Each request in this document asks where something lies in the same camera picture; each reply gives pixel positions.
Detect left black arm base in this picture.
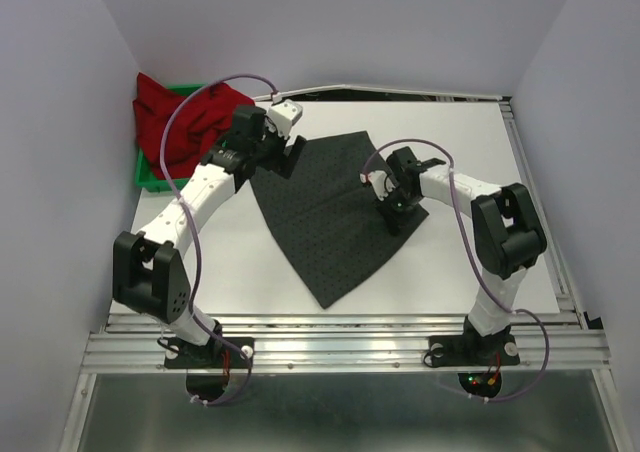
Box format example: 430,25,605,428
156,337,252,370

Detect green plastic bin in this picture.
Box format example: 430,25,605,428
134,84,201,193

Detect red skirt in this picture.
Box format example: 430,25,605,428
132,73,255,187

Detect white back wall trim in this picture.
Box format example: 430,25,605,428
277,84,512,103

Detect dark grey dotted skirt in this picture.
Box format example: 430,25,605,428
251,131,428,309

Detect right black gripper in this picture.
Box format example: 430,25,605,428
371,187,421,236

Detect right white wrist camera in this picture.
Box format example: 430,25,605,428
359,170,396,201

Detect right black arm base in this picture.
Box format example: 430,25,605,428
422,334,521,369

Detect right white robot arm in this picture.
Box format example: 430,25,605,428
360,147,547,362

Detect aluminium rail frame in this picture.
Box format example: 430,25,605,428
59,96,621,452

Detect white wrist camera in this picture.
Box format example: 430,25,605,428
359,170,396,201
266,99,303,140

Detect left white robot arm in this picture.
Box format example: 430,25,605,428
112,100,306,366

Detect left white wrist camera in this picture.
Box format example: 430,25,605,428
266,99,303,140

